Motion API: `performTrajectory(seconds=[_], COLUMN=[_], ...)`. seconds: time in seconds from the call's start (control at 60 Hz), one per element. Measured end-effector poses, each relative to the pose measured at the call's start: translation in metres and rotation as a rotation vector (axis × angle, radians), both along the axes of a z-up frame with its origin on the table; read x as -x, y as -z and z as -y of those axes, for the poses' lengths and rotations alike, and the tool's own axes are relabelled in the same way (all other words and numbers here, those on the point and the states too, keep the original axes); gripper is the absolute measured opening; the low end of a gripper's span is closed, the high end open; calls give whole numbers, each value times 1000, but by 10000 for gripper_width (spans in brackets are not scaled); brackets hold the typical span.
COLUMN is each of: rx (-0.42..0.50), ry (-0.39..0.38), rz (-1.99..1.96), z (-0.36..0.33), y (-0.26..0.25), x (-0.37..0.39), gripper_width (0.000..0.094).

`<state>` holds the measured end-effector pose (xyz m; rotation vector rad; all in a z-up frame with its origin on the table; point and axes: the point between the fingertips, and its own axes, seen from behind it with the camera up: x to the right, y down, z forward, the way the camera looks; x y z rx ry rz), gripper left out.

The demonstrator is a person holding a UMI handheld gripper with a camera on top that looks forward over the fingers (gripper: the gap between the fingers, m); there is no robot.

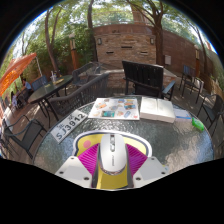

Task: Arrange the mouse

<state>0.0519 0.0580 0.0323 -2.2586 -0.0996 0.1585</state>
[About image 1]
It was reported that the blue patio chair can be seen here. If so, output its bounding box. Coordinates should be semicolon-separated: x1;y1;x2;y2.
30;74;48;93

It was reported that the person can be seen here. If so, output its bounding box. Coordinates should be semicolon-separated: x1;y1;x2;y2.
21;78;33;93
10;91;19;108

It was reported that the dark metal blue-backed chair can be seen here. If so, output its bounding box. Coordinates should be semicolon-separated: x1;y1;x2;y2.
179;64;205;98

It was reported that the dark green patio table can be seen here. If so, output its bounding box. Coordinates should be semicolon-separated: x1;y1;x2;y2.
27;74;74;130

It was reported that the slim leaning tree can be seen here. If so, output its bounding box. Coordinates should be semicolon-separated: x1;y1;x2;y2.
44;6;64;78

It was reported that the thin blue white booklet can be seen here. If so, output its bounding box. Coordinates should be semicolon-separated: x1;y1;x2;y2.
173;108;193;121

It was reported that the dark wicker chair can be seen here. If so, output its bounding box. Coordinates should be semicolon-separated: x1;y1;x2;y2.
48;72;110;122
71;61;101;89

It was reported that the orange lamp post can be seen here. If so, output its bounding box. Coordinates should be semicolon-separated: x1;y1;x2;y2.
68;32;80;71

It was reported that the white computer mouse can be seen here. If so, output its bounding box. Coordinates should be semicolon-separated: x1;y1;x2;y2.
98;133;128;176

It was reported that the black slatted-back chair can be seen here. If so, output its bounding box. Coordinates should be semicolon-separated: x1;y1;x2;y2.
121;60;177;101

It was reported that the yellow duck-shaped mouse pad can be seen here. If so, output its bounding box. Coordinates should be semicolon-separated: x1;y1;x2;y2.
72;129;153;190

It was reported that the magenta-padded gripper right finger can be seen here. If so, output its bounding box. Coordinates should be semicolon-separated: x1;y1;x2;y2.
125;143;170;189

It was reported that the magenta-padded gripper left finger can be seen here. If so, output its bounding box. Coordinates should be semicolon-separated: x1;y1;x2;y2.
54;143;101;189

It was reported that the small green packet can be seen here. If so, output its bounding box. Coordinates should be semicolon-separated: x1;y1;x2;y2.
191;116;206;132

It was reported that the colourful picture sheet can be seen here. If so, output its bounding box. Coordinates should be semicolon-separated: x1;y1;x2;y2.
87;97;141;121

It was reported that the clear drink cup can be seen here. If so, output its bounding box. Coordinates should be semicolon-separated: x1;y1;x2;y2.
49;70;58;85

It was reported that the forked tree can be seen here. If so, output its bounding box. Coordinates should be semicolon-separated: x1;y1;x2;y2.
128;0;169;66

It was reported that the white wall box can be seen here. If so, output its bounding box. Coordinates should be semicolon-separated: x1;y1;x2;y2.
163;54;173;67

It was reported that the thick white book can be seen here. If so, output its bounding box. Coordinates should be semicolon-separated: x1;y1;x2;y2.
139;96;177;124

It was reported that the orange patio umbrella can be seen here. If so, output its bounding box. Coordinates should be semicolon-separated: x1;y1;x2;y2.
0;52;38;98

